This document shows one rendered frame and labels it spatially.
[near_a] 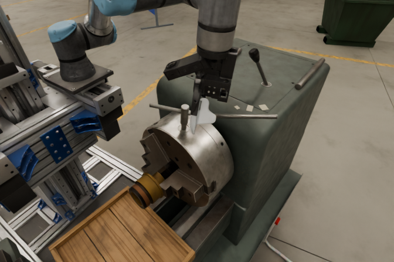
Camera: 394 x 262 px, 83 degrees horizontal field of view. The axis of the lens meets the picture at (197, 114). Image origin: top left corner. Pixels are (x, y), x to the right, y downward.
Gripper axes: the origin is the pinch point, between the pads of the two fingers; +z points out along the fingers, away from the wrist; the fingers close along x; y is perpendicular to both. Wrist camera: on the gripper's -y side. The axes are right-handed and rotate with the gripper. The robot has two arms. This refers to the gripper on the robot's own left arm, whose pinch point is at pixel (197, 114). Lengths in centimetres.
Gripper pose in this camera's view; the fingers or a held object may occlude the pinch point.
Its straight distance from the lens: 59.8
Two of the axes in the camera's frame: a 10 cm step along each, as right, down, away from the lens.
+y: 9.7, 2.0, -1.1
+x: 2.1, -6.5, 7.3
